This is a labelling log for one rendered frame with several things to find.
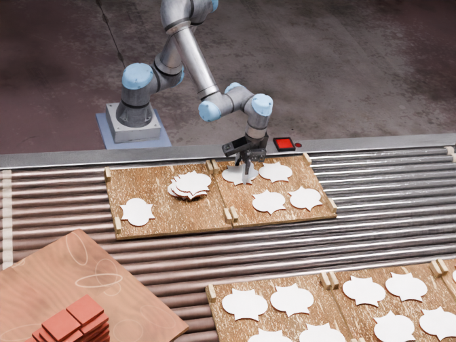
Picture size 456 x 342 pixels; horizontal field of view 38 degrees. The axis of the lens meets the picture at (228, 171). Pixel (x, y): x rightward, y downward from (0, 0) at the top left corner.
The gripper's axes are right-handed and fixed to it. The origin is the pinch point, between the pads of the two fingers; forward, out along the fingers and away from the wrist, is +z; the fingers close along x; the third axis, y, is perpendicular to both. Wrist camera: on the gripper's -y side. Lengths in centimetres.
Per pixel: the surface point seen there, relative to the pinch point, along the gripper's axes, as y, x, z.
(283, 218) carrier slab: 9.8, -24.8, 0.6
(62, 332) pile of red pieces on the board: -74, -79, -23
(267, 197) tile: 6.9, -13.8, -0.2
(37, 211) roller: -76, -7, 6
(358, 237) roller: 36, -36, 2
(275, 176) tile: 14.1, -2.6, -0.4
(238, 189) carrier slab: -2.3, -7.4, 1.2
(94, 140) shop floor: -32, 144, 97
